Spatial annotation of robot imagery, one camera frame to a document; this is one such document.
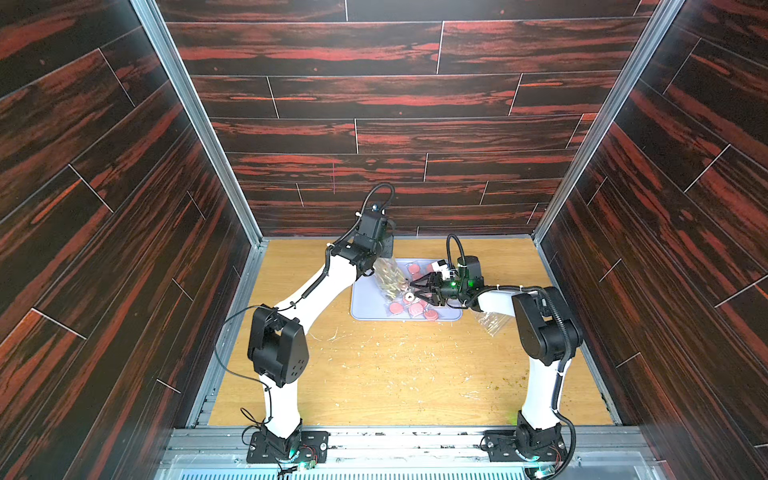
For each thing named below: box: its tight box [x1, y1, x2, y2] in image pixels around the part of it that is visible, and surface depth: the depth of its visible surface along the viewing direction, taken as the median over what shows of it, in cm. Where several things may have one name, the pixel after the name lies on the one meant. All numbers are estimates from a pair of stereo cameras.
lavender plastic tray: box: [350, 258, 463, 322], surface depth 101 cm
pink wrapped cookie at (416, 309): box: [409, 302, 424, 317], surface depth 100 cm
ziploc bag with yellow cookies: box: [372, 257, 409, 301], surface depth 101 cm
